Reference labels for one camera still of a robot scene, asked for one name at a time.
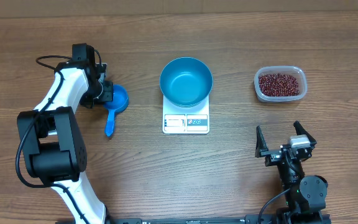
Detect teal blue bowl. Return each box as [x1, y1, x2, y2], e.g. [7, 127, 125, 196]
[159, 57, 213, 108]

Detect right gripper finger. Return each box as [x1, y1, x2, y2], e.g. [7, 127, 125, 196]
[255, 126, 269, 157]
[293, 121, 317, 147]

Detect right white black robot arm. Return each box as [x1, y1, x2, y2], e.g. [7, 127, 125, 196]
[245, 121, 331, 224]

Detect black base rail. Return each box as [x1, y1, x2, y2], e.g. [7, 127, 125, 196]
[55, 213, 332, 224]

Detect clear plastic container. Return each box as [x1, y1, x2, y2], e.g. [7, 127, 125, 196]
[254, 66, 308, 103]

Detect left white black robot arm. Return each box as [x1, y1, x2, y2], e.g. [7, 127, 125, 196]
[15, 43, 113, 223]

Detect blue plastic measuring scoop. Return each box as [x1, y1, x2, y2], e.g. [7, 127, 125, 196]
[104, 85, 129, 138]

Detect white digital kitchen scale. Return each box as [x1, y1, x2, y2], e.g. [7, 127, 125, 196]
[162, 96, 210, 134]

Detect red beans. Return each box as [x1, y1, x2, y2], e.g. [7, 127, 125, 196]
[258, 73, 300, 96]

